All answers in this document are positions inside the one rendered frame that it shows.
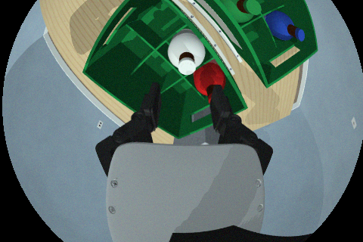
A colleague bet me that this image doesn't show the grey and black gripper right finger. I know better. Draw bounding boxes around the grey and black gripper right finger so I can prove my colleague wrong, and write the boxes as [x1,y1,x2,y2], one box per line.
[209,85,273,175]

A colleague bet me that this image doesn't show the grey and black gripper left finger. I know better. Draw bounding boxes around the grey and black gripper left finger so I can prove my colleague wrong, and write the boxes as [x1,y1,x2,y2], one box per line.
[95,82,162,176]

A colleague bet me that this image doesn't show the blue bottle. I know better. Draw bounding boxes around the blue bottle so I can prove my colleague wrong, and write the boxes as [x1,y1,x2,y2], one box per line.
[263,11,305,42]

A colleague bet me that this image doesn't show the white bottle with grey band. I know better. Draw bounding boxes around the white bottle with grey band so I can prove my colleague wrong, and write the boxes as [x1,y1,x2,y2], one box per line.
[168,29,206,75]

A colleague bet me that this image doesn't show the green plastic bottle crate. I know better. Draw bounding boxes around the green plastic bottle crate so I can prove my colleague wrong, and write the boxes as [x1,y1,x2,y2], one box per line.
[194,0,318,88]
[82,0,248,139]

